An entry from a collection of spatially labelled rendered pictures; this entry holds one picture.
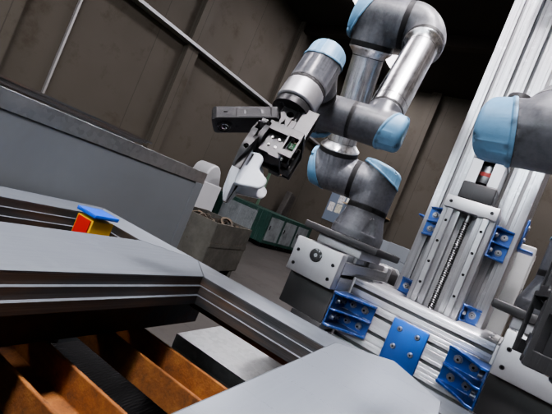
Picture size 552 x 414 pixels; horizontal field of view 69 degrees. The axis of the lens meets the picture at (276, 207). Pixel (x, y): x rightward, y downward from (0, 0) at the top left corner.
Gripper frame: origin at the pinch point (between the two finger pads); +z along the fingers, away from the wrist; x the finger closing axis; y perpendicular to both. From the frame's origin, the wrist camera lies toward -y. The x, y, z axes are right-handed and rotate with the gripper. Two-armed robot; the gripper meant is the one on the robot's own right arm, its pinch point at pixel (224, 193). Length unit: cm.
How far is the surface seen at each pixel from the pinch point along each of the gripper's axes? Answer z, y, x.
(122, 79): -322, -486, 527
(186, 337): 20.6, -3.1, 40.3
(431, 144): -785, 122, 932
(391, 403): 15.6, 34.2, 0.9
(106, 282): 20.2, -7.2, -0.6
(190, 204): -17, -32, 67
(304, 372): 17.8, 22.5, -2.4
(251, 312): 12.1, 10.8, 15.3
